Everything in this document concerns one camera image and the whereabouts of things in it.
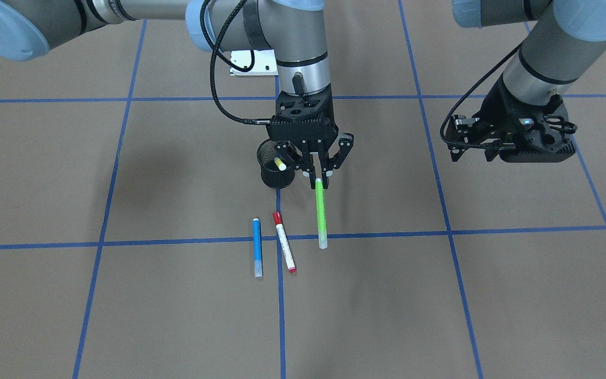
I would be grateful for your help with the brown paper table cover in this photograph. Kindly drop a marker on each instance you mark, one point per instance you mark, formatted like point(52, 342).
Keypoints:
point(127, 202)

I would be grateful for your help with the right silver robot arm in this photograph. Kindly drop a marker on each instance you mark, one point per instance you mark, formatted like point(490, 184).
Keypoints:
point(293, 30)

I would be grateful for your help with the red marker pen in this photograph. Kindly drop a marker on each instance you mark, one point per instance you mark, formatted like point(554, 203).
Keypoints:
point(283, 239)

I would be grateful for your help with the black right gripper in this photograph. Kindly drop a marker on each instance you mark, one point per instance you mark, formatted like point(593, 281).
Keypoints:
point(344, 147)

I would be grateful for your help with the black mesh pen cup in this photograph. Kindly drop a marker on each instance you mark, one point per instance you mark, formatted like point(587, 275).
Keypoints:
point(269, 174)

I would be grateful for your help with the blue highlighter pen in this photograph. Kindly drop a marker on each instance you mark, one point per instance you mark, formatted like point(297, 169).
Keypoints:
point(257, 248)

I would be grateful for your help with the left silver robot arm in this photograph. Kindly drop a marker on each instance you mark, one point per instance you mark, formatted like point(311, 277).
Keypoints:
point(567, 38)

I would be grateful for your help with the green highlighter pen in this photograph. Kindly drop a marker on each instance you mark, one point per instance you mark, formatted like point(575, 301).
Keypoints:
point(321, 214)

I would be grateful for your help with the yellow highlighter pen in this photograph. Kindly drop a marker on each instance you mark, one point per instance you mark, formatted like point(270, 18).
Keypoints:
point(280, 165)

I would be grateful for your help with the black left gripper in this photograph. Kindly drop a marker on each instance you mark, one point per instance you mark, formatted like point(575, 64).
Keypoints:
point(495, 107)

